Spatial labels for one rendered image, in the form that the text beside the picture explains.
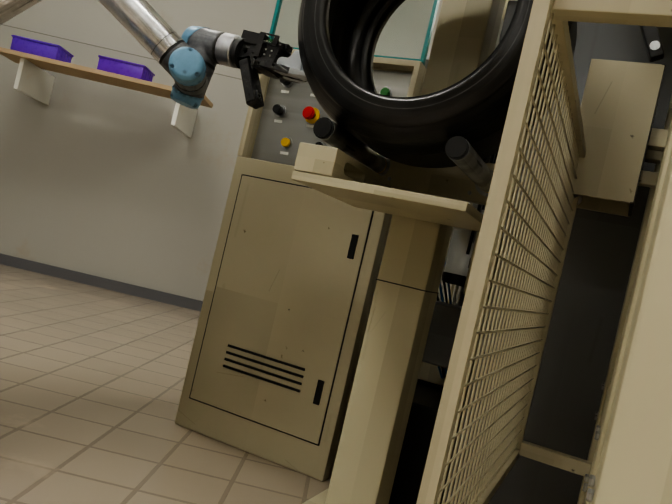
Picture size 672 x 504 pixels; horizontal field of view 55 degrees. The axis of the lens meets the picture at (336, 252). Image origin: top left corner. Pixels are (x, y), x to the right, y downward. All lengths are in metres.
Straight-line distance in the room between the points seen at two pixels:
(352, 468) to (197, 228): 3.69
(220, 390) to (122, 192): 3.39
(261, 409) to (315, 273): 0.45
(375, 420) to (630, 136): 0.87
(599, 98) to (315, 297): 0.97
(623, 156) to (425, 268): 0.50
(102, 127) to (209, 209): 1.06
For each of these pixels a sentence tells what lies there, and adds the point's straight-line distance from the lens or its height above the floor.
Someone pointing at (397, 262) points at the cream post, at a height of 0.67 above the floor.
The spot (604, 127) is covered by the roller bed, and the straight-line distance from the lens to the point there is 1.53.
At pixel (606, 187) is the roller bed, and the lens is 1.50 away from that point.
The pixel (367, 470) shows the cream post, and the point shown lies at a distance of 1.68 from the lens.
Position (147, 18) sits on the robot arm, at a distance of 1.54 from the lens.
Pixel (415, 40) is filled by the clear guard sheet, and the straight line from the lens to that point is 2.07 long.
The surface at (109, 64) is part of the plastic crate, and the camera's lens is 5.03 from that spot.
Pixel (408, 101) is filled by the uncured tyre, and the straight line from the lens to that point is 1.27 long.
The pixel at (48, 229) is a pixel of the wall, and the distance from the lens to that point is 5.55.
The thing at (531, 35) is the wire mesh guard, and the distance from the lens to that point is 0.74.
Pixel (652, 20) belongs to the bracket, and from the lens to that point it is 0.76.
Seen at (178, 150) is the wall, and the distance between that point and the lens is 5.27.
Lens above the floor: 0.65
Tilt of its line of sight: level
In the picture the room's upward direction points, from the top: 13 degrees clockwise
